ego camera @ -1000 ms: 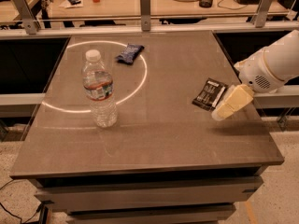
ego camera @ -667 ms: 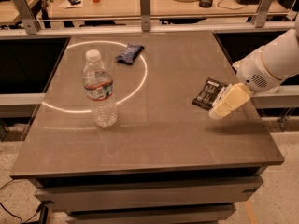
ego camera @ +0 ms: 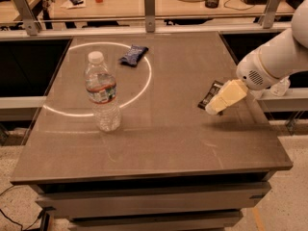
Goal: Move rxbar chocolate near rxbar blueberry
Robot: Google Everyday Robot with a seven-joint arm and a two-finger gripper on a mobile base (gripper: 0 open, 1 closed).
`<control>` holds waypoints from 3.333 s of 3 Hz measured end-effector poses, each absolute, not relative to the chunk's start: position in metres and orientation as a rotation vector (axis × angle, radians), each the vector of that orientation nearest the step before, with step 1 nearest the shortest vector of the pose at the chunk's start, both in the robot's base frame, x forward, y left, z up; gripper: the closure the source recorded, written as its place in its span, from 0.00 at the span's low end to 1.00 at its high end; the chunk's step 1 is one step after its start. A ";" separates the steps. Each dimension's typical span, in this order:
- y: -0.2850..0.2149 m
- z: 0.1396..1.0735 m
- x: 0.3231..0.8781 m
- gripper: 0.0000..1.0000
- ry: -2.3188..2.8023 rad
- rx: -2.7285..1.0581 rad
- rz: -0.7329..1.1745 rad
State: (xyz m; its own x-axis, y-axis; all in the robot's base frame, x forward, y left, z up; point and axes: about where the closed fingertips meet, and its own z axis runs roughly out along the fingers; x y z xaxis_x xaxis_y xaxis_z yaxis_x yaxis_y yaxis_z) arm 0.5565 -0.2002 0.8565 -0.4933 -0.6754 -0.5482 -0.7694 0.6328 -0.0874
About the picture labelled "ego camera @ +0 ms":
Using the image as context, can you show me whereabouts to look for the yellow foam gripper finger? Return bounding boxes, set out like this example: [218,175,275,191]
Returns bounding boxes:
[205,79,248,116]

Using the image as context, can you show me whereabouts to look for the black rxbar chocolate wrapper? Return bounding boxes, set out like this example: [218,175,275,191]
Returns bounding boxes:
[197,81,223,116]

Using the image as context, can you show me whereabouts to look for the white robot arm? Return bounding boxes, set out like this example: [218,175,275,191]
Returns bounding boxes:
[205,0,308,116]

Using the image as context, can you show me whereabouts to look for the blue rxbar blueberry wrapper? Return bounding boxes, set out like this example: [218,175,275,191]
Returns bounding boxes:
[119,45,148,67]

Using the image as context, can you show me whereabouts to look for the small clear bottle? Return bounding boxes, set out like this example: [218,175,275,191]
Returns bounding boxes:
[269,77,291,96]

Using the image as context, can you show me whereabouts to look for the black mesh pen cup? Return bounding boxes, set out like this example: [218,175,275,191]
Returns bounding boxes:
[205,0,219,9]

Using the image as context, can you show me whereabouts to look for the grey table drawer base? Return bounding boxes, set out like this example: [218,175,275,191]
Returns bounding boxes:
[37,174,271,231]

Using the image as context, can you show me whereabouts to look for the clear plastic water bottle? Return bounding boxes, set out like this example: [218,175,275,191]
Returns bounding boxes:
[84,51,121,132]

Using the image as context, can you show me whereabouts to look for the black cable on desk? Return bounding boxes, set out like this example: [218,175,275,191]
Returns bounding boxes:
[222,0,256,12]

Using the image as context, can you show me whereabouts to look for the right metal bracket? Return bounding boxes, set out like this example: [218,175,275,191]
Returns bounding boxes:
[260,0,281,29]

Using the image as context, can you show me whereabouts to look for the metal bracket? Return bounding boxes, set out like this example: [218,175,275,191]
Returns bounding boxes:
[260,0,281,29]
[13,0,40,36]
[144,0,155,33]

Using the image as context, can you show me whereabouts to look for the middle metal bracket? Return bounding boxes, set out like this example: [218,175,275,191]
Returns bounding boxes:
[144,0,155,33]

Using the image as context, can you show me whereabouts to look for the left metal bracket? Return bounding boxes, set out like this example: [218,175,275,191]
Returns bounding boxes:
[13,0,40,36]

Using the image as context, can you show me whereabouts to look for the black floor cable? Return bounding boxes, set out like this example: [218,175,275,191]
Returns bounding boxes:
[0,185,44,231]

